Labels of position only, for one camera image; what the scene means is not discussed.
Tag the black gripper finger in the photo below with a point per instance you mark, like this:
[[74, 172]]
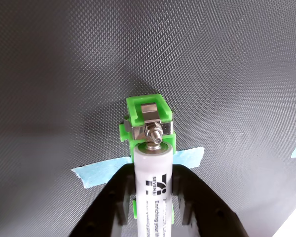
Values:
[[106, 209], [207, 212]]

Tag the white AA battery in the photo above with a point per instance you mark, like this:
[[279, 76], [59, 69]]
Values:
[[153, 168]]

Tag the green battery holder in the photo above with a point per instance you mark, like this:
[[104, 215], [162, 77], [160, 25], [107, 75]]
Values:
[[133, 111]]

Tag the blue masking tape strip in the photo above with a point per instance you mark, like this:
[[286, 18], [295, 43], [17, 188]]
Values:
[[96, 172]]

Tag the dark grey textured mat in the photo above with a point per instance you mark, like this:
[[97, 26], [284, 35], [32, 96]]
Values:
[[64, 74]]

